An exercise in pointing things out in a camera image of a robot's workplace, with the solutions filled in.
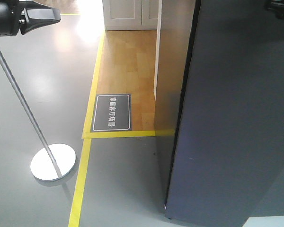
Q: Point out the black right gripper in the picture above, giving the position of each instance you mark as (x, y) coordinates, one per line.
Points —
(275, 6)

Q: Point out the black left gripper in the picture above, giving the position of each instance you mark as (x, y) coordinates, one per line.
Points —
(10, 16)

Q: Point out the dark grey fridge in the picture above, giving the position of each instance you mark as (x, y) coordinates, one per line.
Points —
(219, 113)

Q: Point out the white panelled wardrobe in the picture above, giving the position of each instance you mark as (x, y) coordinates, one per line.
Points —
(131, 14)

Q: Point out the dark floor sign sticker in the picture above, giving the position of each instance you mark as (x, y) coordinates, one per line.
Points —
(112, 112)

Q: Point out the metal sign stand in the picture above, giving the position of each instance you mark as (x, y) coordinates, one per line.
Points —
(52, 162)

